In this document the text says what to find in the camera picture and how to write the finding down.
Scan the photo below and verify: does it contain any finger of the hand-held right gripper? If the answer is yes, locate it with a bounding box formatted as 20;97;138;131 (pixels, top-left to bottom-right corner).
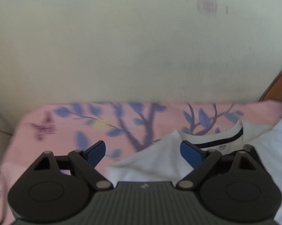
243;145;265;169

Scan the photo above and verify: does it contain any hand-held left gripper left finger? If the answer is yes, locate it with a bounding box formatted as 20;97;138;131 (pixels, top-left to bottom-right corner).
33;141;113;190

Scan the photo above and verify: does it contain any white wall sticker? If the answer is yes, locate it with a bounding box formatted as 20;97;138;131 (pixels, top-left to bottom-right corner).
197;0;218;14

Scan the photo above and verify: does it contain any pale grey shirt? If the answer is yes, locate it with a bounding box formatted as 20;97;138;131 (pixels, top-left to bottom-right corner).
106;118;282;225

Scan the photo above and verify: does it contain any pink tree print bed sheet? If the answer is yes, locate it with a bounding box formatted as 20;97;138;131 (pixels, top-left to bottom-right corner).
0;100;282;225

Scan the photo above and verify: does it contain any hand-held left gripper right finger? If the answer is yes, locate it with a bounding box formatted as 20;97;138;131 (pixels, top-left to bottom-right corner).
176;141;258;190

